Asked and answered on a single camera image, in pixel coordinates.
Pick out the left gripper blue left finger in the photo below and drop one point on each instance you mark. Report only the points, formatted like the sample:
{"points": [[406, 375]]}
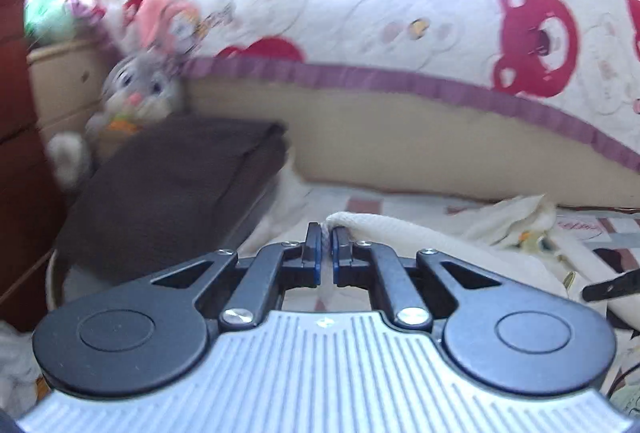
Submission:
{"points": [[262, 281]]}

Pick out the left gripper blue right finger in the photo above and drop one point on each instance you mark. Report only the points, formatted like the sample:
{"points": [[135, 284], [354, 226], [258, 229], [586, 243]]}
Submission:
{"points": [[377, 269]]}

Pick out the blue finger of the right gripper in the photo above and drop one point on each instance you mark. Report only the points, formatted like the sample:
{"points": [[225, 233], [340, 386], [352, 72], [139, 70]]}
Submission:
{"points": [[621, 286]]}

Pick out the cream waffle knit garment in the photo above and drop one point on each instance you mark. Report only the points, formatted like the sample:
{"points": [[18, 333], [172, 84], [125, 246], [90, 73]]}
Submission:
{"points": [[520, 238]]}

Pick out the light green garment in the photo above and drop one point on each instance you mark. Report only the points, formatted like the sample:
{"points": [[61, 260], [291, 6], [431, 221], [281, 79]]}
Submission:
{"points": [[627, 400]]}

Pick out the folded dark brown sweater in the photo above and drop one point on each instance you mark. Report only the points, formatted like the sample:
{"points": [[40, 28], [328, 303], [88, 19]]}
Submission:
{"points": [[178, 189]]}

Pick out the beige bed base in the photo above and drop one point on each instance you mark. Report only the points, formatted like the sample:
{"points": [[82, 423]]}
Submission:
{"points": [[406, 143]]}

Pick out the grey bunny plush toy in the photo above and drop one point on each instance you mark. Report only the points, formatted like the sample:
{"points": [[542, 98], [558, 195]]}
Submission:
{"points": [[140, 90]]}

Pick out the bear print quilt purple trim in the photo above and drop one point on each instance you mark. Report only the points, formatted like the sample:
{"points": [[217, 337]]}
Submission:
{"points": [[571, 66]]}

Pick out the red wooden dresser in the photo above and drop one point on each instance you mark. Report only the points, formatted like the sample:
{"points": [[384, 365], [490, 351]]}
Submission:
{"points": [[32, 207]]}

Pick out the grey cloth on floor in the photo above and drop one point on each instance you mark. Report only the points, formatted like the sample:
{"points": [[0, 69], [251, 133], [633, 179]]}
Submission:
{"points": [[21, 382]]}

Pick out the beige bedside cabinet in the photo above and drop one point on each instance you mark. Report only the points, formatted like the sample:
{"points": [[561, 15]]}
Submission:
{"points": [[67, 80]]}

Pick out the green plastic bag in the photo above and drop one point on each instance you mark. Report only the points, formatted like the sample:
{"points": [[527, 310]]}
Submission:
{"points": [[48, 22]]}

